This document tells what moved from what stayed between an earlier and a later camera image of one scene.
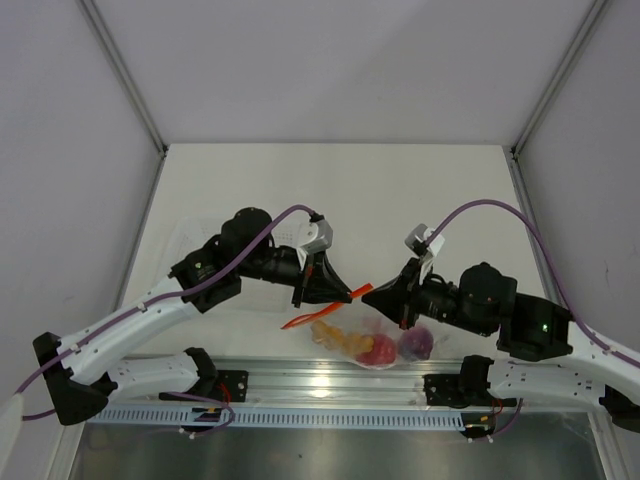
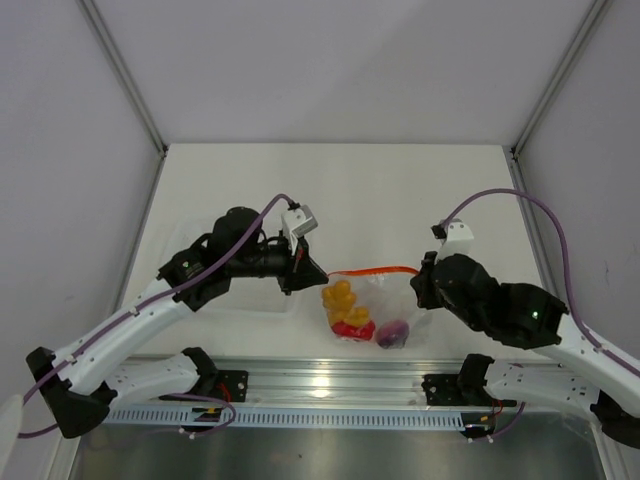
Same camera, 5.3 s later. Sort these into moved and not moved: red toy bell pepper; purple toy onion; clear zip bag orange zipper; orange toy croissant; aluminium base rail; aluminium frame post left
Moved: purple toy onion; clear zip bag orange zipper; red toy bell pepper; orange toy croissant
Not moved: aluminium base rail; aluminium frame post left
